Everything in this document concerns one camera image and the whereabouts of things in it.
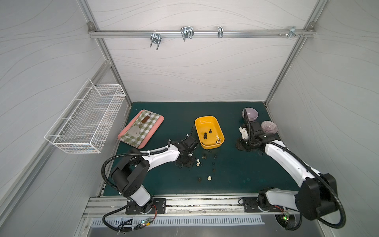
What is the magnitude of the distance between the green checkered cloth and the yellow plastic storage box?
33 centimetres

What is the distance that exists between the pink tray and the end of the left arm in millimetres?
339

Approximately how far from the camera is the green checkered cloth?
3.21ft

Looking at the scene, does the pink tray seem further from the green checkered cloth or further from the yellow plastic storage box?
the yellow plastic storage box

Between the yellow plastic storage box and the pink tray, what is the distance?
297 millimetres

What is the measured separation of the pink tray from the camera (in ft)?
3.21
